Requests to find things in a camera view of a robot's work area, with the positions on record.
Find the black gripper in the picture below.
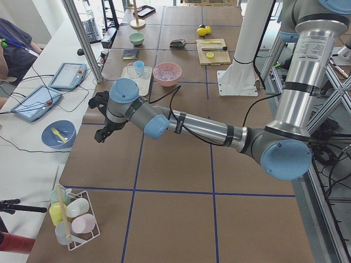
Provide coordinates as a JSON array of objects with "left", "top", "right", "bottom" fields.
[{"left": 88, "top": 91, "right": 113, "bottom": 143}]

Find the metal ice scoop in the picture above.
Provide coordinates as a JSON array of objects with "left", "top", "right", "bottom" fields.
[{"left": 169, "top": 39, "right": 197, "bottom": 49}]

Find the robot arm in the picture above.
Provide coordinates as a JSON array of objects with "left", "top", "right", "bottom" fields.
[{"left": 88, "top": 1, "right": 350, "bottom": 180}]

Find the white plastic cup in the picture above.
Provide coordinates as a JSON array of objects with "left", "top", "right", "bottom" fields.
[{"left": 66, "top": 198, "right": 90, "bottom": 218}]

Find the green plastic cup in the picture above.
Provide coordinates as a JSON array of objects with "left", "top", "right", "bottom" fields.
[{"left": 50, "top": 187, "right": 70, "bottom": 205}]

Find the light blue plastic cup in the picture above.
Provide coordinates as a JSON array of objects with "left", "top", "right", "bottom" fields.
[{"left": 133, "top": 60, "right": 145, "bottom": 76}]

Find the yellow plastic cup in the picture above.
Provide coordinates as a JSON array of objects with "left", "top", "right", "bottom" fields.
[{"left": 49, "top": 202, "right": 63, "bottom": 226}]

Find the pink bowl with ice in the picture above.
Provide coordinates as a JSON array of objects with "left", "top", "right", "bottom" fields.
[{"left": 153, "top": 62, "right": 182, "bottom": 87}]

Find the pink plastic cup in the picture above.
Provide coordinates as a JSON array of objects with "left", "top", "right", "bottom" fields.
[{"left": 71, "top": 214, "right": 96, "bottom": 234}]

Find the grey translucent plastic cup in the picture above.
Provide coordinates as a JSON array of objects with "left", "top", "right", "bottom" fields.
[{"left": 55, "top": 221, "right": 72, "bottom": 245}]

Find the blue bowl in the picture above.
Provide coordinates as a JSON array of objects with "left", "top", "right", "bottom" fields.
[{"left": 41, "top": 120, "right": 76, "bottom": 150}]

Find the yellow plastic fork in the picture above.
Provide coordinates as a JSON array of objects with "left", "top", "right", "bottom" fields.
[{"left": 51, "top": 127, "right": 67, "bottom": 143}]

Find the far teach pendant tablet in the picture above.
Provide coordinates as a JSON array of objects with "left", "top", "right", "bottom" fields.
[{"left": 48, "top": 62, "right": 87, "bottom": 90}]

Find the teach pendant tablet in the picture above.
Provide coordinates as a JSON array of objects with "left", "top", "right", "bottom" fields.
[
  {"left": 48, "top": 62, "right": 87, "bottom": 90},
  {"left": 10, "top": 85, "right": 62, "bottom": 122}
]

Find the beige serving tray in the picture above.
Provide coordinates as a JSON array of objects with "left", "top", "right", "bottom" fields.
[{"left": 121, "top": 66, "right": 153, "bottom": 96}]

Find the clear wine glass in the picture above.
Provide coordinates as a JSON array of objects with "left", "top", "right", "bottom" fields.
[{"left": 127, "top": 62, "right": 139, "bottom": 79}]

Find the near teach pendant tablet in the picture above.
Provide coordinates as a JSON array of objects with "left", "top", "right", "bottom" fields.
[{"left": 10, "top": 85, "right": 62, "bottom": 122}]

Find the dark grey folded cloth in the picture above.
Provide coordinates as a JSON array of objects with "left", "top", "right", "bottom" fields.
[{"left": 122, "top": 49, "right": 139, "bottom": 60}]

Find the black computer mouse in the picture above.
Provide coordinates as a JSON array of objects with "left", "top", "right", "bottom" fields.
[{"left": 77, "top": 49, "right": 84, "bottom": 56}]

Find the green ceramic bowl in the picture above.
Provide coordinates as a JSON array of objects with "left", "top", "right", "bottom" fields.
[{"left": 129, "top": 32, "right": 145, "bottom": 46}]

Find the black keyboard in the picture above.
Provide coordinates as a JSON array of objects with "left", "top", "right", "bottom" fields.
[{"left": 81, "top": 18, "right": 102, "bottom": 44}]

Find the wooden stand with round base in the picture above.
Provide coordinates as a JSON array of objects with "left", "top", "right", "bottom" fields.
[{"left": 129, "top": 0, "right": 146, "bottom": 30}]

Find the seated person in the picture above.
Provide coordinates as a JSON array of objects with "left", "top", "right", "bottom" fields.
[{"left": 0, "top": 17, "right": 43, "bottom": 110}]

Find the black tripod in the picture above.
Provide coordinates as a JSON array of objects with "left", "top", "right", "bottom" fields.
[{"left": 1, "top": 198, "right": 47, "bottom": 215}]

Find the dark tray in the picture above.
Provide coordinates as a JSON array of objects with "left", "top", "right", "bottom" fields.
[{"left": 137, "top": 5, "right": 156, "bottom": 19}]

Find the half lemon slice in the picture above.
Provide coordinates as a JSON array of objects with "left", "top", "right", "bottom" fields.
[{"left": 206, "top": 52, "right": 215, "bottom": 59}]

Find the red fire extinguisher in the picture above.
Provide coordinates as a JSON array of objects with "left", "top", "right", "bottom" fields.
[{"left": 0, "top": 232, "right": 36, "bottom": 254}]

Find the metal cylinder muddler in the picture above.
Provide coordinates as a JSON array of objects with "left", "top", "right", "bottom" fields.
[{"left": 201, "top": 46, "right": 228, "bottom": 52}]

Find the wooden cutting board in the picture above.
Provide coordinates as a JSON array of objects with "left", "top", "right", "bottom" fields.
[{"left": 196, "top": 38, "right": 231, "bottom": 65}]

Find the yellow lemon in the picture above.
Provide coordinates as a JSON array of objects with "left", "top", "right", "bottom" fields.
[
  {"left": 196, "top": 27, "right": 207, "bottom": 37},
  {"left": 205, "top": 26, "right": 211, "bottom": 35}
]

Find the yellow plastic knife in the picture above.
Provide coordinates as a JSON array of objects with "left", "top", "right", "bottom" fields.
[{"left": 200, "top": 41, "right": 221, "bottom": 44}]

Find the white wire cup rack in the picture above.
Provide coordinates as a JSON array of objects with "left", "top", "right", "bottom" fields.
[{"left": 55, "top": 184, "right": 100, "bottom": 251}]

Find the aluminium frame post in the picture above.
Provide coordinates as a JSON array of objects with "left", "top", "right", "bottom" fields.
[{"left": 62, "top": 0, "right": 103, "bottom": 83}]

